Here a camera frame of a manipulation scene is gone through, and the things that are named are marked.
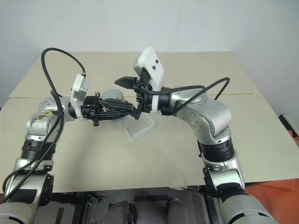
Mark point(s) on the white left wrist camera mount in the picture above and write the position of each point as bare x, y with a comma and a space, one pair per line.
79, 91

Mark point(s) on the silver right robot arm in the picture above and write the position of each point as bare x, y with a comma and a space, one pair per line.
210, 116

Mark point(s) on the clear plastic jar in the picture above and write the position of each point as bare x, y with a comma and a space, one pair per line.
120, 123

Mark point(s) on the black table frame bar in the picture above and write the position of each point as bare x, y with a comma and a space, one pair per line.
63, 198

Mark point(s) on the grey jar lid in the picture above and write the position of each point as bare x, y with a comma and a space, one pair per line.
112, 94

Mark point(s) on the small metal clip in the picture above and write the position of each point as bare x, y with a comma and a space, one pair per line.
92, 200

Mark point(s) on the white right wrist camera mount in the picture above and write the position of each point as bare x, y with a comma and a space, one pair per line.
151, 59

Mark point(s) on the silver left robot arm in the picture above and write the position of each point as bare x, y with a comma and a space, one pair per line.
39, 130

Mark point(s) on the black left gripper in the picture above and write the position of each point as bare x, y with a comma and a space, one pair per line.
90, 108

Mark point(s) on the grey framed panel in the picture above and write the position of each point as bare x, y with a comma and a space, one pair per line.
289, 122

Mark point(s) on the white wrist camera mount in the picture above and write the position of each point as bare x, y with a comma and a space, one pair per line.
151, 59
79, 91

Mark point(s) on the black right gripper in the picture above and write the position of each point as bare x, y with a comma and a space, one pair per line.
144, 98

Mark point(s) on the dark rounded shape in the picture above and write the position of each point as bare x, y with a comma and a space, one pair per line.
122, 212

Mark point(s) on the clear plastic box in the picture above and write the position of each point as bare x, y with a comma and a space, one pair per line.
140, 129

